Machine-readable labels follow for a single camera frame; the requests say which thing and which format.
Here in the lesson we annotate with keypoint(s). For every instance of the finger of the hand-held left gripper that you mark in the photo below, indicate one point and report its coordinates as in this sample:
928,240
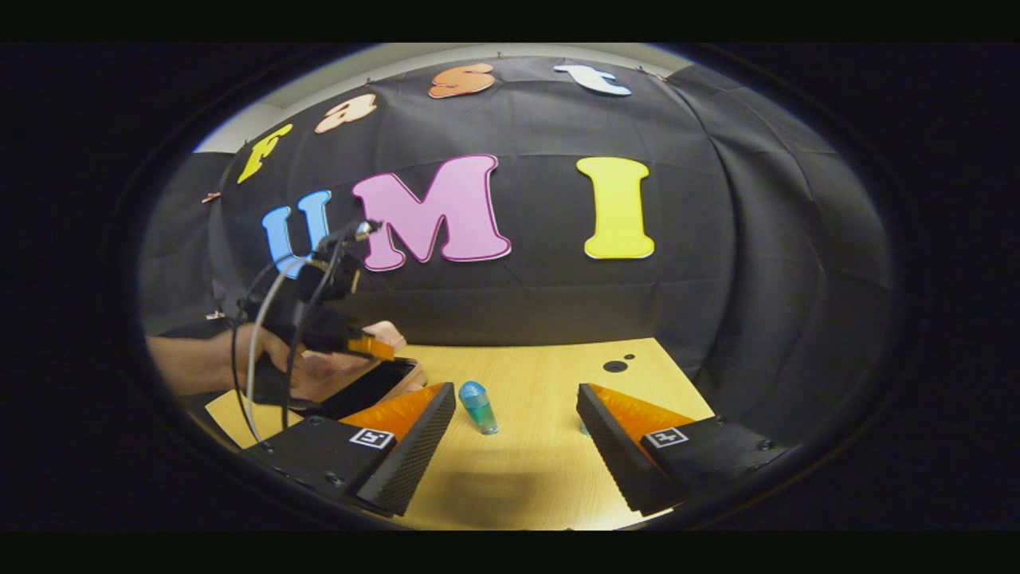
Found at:
370,347

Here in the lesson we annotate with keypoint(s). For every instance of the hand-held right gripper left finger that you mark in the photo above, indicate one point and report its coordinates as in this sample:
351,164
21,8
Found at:
422,446

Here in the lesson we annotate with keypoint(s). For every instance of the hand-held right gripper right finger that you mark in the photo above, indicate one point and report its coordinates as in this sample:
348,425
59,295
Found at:
610,446

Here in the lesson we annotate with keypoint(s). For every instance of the pink suitcase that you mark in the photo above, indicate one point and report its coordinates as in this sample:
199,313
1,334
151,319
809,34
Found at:
335,371

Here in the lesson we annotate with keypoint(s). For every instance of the blue bottle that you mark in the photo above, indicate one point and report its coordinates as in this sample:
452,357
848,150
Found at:
478,406

